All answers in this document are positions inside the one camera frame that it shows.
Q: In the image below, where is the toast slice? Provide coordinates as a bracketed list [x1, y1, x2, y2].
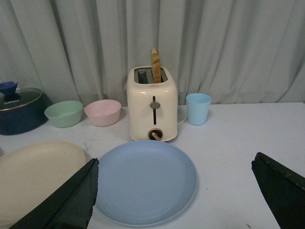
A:
[151, 48, 161, 83]

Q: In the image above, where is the cream plate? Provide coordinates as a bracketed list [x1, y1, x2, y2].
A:
[0, 141, 85, 227]

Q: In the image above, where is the green bowl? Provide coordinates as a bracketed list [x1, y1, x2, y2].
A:
[44, 101, 83, 128]

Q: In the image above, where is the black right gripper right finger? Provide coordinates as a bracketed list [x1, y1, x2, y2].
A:
[252, 152, 305, 229]

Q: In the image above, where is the grey curtain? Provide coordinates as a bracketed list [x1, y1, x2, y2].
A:
[0, 0, 305, 104]

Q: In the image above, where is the dark blue pot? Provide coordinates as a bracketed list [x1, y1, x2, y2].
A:
[0, 94, 52, 135]

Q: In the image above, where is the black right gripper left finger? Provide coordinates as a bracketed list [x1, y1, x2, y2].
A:
[10, 158, 99, 229]

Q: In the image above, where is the light blue cup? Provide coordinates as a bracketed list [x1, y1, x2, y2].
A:
[186, 93, 212, 125]

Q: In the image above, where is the cream toaster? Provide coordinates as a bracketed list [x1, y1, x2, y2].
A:
[127, 66, 178, 142]

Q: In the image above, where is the blue plate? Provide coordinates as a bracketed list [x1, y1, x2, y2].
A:
[95, 140, 198, 227]

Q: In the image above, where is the glass pot lid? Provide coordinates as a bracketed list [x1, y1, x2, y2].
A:
[0, 81, 43, 111]

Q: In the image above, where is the pink bowl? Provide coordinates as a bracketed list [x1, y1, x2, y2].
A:
[84, 99, 121, 126]

